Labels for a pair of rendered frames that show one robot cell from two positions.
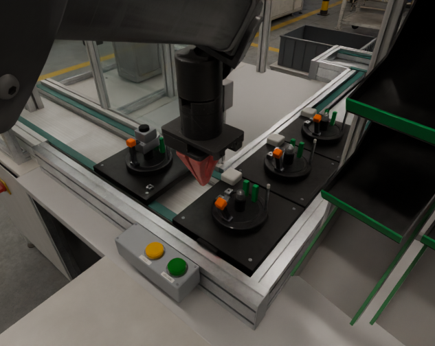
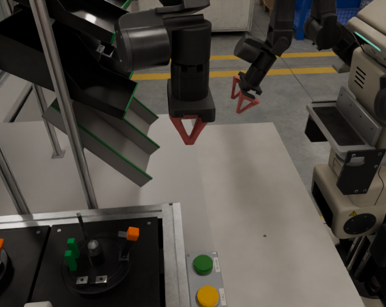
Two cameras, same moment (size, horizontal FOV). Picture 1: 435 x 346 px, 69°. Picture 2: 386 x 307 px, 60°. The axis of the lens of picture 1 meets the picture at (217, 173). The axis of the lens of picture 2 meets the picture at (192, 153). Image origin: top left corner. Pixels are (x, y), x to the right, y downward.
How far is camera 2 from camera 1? 79 cm
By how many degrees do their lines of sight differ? 92
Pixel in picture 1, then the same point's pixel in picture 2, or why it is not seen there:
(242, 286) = (173, 217)
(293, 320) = not seen: hidden behind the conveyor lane
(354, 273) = (127, 149)
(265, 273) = (149, 214)
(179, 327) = (224, 268)
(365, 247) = (110, 139)
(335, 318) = (130, 197)
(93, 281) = not seen: outside the picture
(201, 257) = (174, 261)
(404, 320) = not seen: hidden behind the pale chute
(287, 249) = (112, 216)
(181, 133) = (207, 96)
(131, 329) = (260, 296)
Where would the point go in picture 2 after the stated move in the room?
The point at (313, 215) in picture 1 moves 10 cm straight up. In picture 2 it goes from (53, 221) to (41, 191)
